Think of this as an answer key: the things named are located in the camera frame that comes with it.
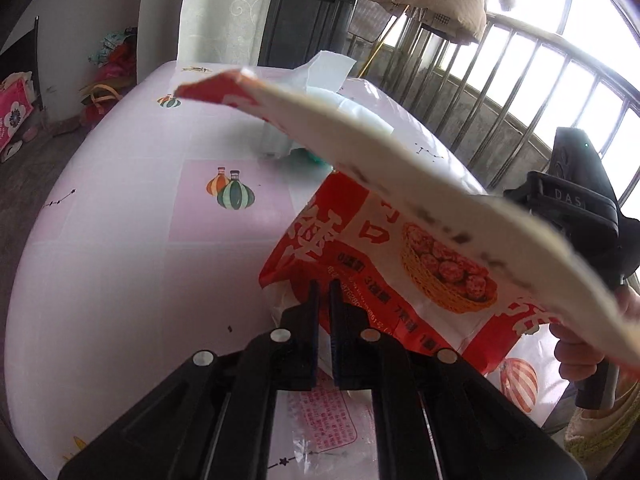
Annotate yellow broom stick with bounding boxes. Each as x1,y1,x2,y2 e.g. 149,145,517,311
360,25,396,78

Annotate pink printed tablecloth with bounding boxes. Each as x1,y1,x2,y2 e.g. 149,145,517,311
5,60,571,480

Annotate clear wrapper red print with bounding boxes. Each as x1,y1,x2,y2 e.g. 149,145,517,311
272,375,381,466

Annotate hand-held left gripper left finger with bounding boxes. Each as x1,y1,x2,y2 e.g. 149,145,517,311
57,280,321,480

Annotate metal balcony railing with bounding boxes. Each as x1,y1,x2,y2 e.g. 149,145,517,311
280,0,640,221

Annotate white tissue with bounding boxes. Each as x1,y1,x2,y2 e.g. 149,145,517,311
260,51,396,158

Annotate red white snack bag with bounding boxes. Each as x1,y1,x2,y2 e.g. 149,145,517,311
172,69,640,381

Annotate pink floral blanket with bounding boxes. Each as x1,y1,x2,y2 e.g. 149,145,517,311
0,72,36,153

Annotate green white fluffy garment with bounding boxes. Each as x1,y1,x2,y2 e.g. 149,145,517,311
562,385,640,471

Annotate pile of colourful clothes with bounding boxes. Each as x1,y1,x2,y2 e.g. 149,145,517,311
80,27,138,126

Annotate grey checked hanging cloth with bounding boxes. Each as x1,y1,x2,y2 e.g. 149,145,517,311
347,0,393,41

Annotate black bed frame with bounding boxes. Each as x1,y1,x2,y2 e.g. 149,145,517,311
0,17,43,111

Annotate white patterned curtain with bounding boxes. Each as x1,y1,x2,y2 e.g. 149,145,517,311
177,0,281,66

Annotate dark plastic cabinet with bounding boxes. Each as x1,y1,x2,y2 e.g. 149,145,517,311
257,0,358,78

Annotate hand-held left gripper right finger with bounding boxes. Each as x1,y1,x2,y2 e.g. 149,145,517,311
328,279,588,480

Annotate person's right hand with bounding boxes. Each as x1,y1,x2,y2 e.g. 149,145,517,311
547,287,640,383

